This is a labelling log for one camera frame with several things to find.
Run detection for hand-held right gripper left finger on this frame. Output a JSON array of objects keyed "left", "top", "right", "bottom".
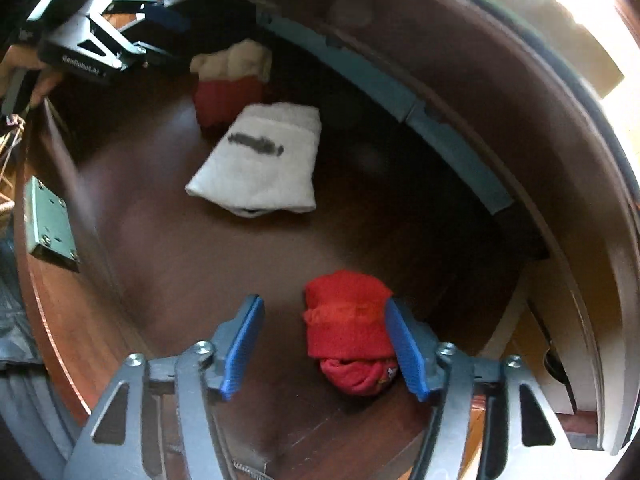
[{"left": 62, "top": 294, "right": 266, "bottom": 480}]

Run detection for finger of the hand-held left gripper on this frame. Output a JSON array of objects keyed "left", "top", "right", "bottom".
[
  {"left": 97, "top": 0, "right": 191, "bottom": 32},
  {"left": 102, "top": 22, "right": 188, "bottom": 68}
]

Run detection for red socks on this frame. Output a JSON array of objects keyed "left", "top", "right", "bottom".
[{"left": 302, "top": 270, "right": 401, "bottom": 397}]

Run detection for person's grey jacket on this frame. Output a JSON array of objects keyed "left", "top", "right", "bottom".
[{"left": 0, "top": 230, "right": 83, "bottom": 480}]

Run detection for person's left hand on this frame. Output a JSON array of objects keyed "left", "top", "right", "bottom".
[{"left": 0, "top": 42, "right": 66, "bottom": 111}]

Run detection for dark red sock front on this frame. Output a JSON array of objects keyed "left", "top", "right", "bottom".
[{"left": 194, "top": 76, "right": 266, "bottom": 128}]

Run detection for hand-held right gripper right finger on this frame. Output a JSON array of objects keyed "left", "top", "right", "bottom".
[{"left": 384, "top": 299, "right": 583, "bottom": 480}]

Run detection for cream underwear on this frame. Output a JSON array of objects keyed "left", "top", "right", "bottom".
[{"left": 190, "top": 39, "right": 273, "bottom": 86}]

